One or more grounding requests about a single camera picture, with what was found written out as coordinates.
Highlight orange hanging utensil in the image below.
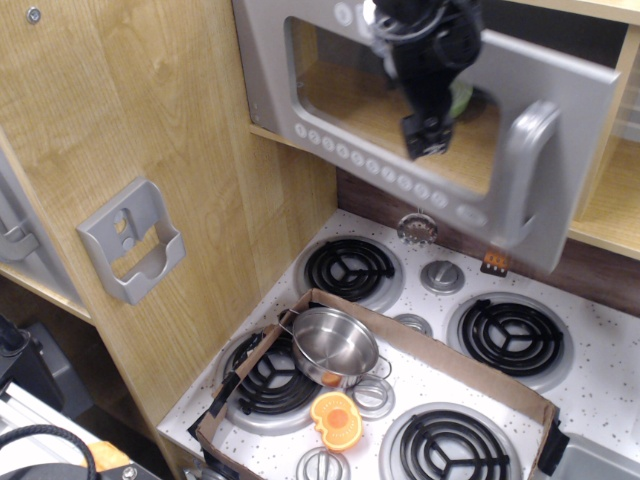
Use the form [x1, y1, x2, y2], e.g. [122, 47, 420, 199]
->
[480, 249, 510, 277]

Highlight grey stove knob back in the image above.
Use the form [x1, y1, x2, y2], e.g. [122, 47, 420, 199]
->
[420, 260, 465, 295]

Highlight back left stove burner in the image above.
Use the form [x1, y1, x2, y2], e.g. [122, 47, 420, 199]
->
[293, 235, 405, 312]

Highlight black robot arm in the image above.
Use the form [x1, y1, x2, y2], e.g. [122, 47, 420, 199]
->
[371, 1, 483, 160]

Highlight front left stove burner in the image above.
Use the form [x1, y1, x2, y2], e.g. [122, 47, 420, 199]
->
[226, 333, 323, 436]

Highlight grey stove knob centre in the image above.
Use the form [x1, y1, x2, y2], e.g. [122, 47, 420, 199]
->
[346, 375, 396, 420]

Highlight grey toy microwave door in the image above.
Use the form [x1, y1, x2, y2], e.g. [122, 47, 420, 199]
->
[232, 1, 618, 272]

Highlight black braided cable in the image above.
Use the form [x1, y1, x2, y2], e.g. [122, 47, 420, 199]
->
[0, 423, 99, 480]

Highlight grey stove knob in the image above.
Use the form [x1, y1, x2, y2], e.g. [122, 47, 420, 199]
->
[346, 375, 396, 420]
[296, 447, 351, 480]
[420, 260, 465, 295]
[394, 313, 433, 337]

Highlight back right stove burner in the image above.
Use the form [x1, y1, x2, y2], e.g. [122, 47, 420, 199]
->
[446, 292, 574, 393]

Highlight stove burner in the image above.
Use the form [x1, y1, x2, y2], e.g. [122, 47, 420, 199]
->
[293, 235, 405, 312]
[226, 333, 323, 436]
[378, 402, 523, 480]
[446, 292, 574, 393]

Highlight grey wall phone holder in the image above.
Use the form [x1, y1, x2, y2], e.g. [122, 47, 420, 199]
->
[76, 177, 186, 305]

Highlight hanging metal strainer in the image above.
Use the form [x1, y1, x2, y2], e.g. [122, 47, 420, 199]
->
[396, 209, 438, 246]

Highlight front right stove burner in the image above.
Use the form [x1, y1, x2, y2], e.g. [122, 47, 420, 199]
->
[378, 402, 523, 480]

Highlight orange plastic toy slice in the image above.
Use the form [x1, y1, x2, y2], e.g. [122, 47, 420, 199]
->
[310, 392, 363, 453]

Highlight brown cardboard tray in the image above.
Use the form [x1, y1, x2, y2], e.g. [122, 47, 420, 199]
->
[184, 290, 569, 479]

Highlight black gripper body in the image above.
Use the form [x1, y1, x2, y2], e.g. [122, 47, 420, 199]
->
[401, 85, 454, 160]

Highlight grey stove knob front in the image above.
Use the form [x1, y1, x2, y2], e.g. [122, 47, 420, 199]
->
[296, 447, 351, 480]

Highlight stainless steel pot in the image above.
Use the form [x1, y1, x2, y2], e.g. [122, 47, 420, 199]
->
[278, 306, 392, 389]

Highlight grey cabinet door handle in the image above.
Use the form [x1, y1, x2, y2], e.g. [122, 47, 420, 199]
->
[1, 151, 39, 262]

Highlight grey stove knob middle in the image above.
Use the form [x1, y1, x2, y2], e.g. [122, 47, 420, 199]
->
[394, 313, 433, 337]

